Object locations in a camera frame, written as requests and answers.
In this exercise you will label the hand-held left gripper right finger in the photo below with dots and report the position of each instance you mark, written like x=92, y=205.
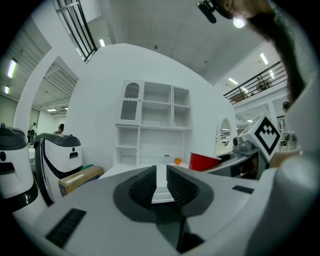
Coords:
x=181, y=186

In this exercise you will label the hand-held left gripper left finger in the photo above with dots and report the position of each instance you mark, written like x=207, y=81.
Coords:
x=142, y=186

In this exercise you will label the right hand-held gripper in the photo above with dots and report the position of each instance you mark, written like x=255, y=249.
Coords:
x=265, y=136

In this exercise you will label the red plastic cup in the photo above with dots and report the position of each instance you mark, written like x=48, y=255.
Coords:
x=201, y=161

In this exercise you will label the white wooden shelf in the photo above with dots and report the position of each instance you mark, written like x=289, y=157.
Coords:
x=155, y=125

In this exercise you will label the small white cup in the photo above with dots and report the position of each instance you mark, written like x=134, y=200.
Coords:
x=167, y=159

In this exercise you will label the small orange object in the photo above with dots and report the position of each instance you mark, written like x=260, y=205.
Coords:
x=178, y=161

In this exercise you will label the oval white-framed mirror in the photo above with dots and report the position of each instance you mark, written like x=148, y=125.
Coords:
x=224, y=132

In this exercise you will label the green object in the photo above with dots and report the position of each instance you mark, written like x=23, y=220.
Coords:
x=87, y=167

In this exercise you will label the cardboard box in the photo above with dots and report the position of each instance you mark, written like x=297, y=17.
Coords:
x=80, y=178

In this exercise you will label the long ceiling light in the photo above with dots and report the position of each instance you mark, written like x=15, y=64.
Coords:
x=6, y=89
x=11, y=68
x=263, y=58
x=233, y=81
x=102, y=42

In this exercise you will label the black metal railing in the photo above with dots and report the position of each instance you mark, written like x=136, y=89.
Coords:
x=77, y=27
x=257, y=85

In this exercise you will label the white and black machine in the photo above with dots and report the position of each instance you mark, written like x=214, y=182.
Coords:
x=13, y=170
x=62, y=160

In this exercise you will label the round ceiling lamp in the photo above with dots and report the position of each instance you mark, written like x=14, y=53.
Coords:
x=239, y=22

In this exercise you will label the person's face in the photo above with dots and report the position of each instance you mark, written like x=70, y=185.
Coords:
x=231, y=7

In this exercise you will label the black head-worn camera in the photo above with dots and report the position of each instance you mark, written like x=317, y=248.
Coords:
x=208, y=10

